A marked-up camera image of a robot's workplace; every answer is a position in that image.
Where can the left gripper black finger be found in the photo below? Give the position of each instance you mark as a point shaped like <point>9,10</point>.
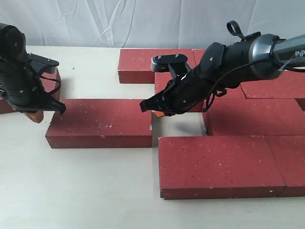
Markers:
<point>55,105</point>

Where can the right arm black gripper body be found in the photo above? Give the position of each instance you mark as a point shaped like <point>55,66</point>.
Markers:
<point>185,92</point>

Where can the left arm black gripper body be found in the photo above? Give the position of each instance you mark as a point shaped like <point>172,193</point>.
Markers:
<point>21,87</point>

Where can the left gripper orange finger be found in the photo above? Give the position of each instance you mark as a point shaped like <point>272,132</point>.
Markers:
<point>36,117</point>

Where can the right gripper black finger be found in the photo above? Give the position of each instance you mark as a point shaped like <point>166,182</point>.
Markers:
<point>154,103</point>

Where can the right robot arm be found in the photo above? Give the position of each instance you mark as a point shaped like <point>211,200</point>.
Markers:
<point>255,58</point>

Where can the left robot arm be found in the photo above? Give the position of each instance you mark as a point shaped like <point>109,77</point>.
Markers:
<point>13,47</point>

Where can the right third-row red brick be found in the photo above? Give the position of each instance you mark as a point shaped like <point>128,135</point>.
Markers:
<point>266,117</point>

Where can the front large red brick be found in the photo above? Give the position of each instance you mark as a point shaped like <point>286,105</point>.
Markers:
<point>209,167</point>

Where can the right second-row red brick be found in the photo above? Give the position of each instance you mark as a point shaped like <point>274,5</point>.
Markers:
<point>289,85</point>

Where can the white backdrop cloth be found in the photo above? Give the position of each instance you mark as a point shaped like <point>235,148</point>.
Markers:
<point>149,23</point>

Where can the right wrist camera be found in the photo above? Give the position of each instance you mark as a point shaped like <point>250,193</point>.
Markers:
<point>175,64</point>

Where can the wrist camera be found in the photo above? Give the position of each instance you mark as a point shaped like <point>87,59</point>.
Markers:
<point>175,64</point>
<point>42,64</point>

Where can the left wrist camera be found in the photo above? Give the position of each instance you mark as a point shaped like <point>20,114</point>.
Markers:
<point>42,64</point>

